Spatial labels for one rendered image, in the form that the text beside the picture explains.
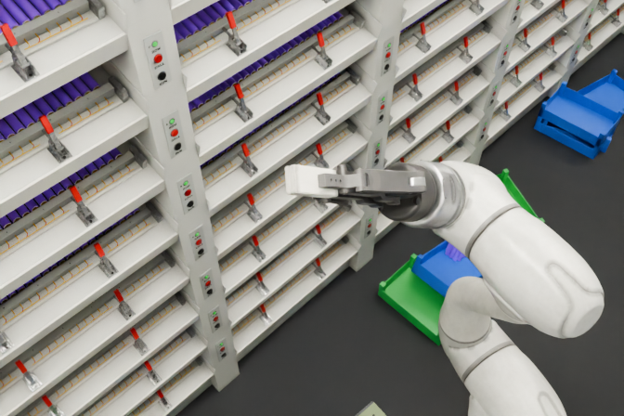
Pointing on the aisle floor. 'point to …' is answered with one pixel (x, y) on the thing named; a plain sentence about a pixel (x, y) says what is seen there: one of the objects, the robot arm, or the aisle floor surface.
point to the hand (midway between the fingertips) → (311, 182)
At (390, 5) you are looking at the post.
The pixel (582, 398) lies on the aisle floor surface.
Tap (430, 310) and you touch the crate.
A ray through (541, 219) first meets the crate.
